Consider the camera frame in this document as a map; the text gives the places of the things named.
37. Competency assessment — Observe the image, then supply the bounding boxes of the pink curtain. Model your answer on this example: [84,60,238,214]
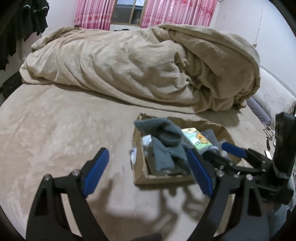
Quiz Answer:
[140,0,217,28]

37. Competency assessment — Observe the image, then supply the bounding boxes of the white embroidered pillow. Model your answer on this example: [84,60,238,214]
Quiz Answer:
[253,68,295,123]

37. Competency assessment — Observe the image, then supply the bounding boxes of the brown cardboard box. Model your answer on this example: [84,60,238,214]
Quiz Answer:
[131,113,240,185]

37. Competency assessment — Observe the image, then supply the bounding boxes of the window frame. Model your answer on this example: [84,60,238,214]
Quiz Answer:
[111,0,147,27]

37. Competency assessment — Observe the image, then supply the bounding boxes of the grey knit glove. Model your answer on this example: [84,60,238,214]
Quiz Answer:
[134,118,190,176]
[199,129,219,154]

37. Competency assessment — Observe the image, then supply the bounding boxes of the green printed tissue pack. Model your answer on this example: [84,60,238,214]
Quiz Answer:
[182,128,212,150]

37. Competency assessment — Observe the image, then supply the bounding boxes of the black hanging clothes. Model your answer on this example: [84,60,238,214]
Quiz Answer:
[1,1,50,70]

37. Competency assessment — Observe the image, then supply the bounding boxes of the beige rumpled blanket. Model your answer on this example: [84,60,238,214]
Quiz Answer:
[20,24,260,113]

